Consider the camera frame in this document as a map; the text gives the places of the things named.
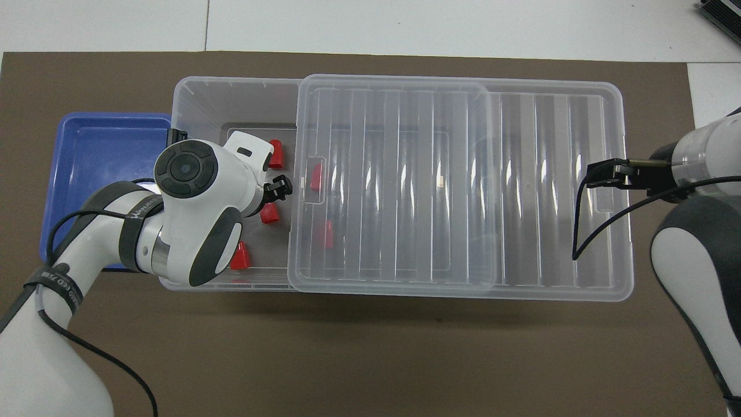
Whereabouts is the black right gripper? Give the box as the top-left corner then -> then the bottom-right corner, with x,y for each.
586,144 -> 687,202

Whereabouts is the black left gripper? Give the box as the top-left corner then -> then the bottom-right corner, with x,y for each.
255,175 -> 294,204

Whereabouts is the clear ribbed box lid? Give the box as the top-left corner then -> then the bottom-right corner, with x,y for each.
288,74 -> 634,302

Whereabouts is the clear plastic storage box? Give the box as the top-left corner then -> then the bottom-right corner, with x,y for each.
157,76 -> 500,292

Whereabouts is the blue plastic tray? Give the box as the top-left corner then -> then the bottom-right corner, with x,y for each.
39,112 -> 173,271

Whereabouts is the dark finned device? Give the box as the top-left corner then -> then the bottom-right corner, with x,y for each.
698,0 -> 741,39

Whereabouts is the brown paper table mat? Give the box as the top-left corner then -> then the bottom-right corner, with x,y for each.
0,51 -> 729,417

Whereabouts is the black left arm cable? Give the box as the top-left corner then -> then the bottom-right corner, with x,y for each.
35,178 -> 160,417

